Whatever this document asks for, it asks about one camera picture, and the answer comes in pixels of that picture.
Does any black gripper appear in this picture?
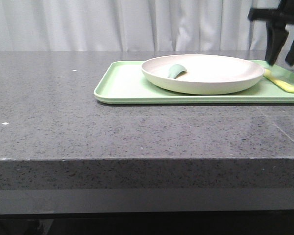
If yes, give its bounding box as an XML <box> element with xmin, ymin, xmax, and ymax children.
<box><xmin>247</xmin><ymin>0</ymin><xmax>294</xmax><ymax>66</ymax></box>

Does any yellow plastic fork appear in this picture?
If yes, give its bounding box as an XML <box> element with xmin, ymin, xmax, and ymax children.
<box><xmin>264</xmin><ymin>69</ymin><xmax>294</xmax><ymax>94</ymax></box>

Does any white round plate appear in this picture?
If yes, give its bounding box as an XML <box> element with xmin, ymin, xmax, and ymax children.
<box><xmin>141</xmin><ymin>54</ymin><xmax>265</xmax><ymax>95</ymax></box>

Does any green plastic spoon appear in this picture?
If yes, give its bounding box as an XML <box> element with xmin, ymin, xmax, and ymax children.
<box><xmin>168</xmin><ymin>64</ymin><xmax>187</xmax><ymax>79</ymax></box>

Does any light green serving tray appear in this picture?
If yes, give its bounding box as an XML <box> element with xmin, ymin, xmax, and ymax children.
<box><xmin>94</xmin><ymin>61</ymin><xmax>294</xmax><ymax>105</ymax></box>

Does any white curtain backdrop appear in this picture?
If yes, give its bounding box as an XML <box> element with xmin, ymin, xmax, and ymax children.
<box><xmin>0</xmin><ymin>0</ymin><xmax>278</xmax><ymax>51</ymax></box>

